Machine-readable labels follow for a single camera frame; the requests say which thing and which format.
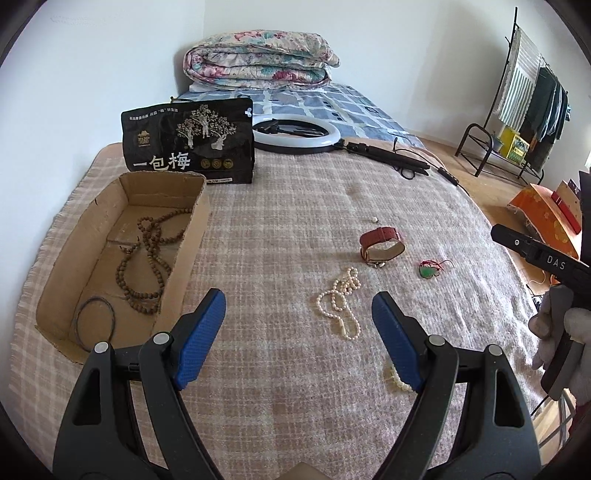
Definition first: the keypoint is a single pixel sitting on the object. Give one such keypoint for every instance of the orange patterned box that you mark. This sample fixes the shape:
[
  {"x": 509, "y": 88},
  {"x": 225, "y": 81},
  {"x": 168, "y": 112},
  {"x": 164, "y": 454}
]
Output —
[{"x": 540, "y": 217}]

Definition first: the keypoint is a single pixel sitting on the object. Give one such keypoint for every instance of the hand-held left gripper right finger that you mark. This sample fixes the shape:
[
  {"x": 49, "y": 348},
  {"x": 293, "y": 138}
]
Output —
[{"x": 397, "y": 337}]

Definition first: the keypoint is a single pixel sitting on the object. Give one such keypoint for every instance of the folded floral quilt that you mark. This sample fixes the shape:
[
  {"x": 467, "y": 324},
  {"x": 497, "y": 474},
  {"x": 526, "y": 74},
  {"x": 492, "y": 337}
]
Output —
[{"x": 258, "y": 60}]

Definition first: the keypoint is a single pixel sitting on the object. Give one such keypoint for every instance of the black folded tripod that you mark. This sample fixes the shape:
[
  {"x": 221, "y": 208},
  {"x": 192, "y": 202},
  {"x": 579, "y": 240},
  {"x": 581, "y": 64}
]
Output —
[{"x": 388, "y": 157}]

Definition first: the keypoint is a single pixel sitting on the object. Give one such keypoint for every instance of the cardboard box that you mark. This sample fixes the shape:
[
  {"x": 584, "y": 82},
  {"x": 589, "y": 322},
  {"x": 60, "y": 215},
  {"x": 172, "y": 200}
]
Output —
[{"x": 92, "y": 272}]

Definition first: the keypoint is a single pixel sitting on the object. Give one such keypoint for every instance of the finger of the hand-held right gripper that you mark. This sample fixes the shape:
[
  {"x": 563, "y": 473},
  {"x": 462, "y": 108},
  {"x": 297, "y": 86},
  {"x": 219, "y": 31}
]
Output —
[
  {"x": 510, "y": 240},
  {"x": 586, "y": 203}
]

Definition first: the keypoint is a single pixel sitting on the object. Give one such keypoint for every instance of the pink plaid blanket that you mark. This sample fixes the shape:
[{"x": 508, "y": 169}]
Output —
[{"x": 286, "y": 221}]

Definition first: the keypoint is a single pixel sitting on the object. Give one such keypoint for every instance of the dark hanging clothes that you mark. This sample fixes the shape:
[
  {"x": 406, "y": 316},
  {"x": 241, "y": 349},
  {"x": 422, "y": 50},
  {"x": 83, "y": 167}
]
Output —
[{"x": 547, "y": 115}]

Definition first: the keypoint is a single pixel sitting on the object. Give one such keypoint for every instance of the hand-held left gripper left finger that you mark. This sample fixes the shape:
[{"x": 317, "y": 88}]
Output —
[{"x": 203, "y": 337}]

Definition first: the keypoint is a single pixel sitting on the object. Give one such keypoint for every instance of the yellow box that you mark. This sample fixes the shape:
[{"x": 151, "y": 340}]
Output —
[{"x": 515, "y": 145}]

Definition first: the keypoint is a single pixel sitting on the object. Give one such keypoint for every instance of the black snack bag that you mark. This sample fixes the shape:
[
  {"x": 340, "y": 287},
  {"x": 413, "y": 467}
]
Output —
[{"x": 184, "y": 152}]

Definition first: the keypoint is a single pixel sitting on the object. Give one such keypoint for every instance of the black metal clothes rack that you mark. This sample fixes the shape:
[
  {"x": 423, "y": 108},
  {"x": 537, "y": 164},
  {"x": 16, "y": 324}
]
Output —
[{"x": 473, "y": 152}]

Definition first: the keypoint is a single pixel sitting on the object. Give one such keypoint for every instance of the blue patterned bedsheet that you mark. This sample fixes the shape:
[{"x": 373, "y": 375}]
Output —
[{"x": 364, "y": 115}]

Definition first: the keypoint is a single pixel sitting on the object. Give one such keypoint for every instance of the striped hanging cloth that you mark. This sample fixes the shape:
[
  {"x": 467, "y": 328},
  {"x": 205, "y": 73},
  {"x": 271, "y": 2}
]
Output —
[{"x": 519, "y": 78}]

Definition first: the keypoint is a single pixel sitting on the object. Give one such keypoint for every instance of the red flat box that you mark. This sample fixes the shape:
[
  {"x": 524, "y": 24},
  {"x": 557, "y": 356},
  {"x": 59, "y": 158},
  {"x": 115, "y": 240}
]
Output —
[{"x": 565, "y": 207}]

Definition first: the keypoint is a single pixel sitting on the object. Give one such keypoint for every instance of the person's right hand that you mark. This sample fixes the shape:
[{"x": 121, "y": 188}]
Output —
[{"x": 545, "y": 314}]

